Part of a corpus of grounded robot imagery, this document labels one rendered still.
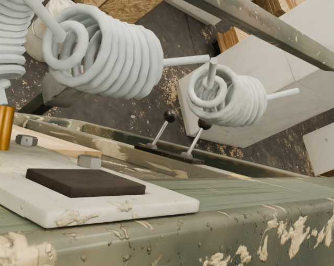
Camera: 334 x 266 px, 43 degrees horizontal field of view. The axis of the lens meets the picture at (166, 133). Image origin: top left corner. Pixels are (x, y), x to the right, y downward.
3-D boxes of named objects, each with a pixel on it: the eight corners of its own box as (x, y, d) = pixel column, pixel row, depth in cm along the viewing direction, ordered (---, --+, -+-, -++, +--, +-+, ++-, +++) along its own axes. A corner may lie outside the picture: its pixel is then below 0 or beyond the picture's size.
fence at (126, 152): (38, 131, 151) (40, 120, 151) (284, 206, 89) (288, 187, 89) (26, 130, 148) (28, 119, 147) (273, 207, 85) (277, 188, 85)
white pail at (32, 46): (57, 36, 308) (97, -1, 281) (60, 71, 297) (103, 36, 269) (16, 20, 285) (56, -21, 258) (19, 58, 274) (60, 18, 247)
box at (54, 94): (61, 85, 187) (86, 65, 176) (66, 109, 183) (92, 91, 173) (38, 80, 178) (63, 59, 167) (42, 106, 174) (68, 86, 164)
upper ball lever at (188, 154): (181, 163, 106) (205, 120, 111) (193, 166, 104) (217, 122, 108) (174, 155, 104) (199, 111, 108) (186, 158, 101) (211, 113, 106)
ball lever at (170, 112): (147, 153, 114) (171, 113, 118) (158, 156, 112) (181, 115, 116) (140, 145, 111) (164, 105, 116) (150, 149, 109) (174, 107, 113)
